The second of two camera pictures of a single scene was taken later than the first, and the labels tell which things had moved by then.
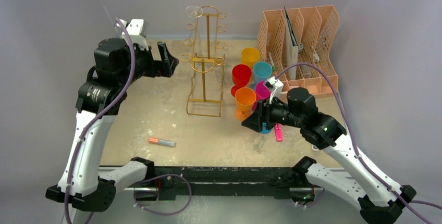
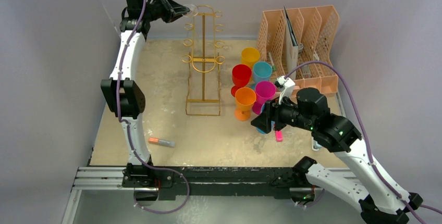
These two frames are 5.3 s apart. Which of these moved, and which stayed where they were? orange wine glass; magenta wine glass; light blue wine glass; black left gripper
Moved: black left gripper
Stayed: orange wine glass; magenta wine glass; light blue wine glass
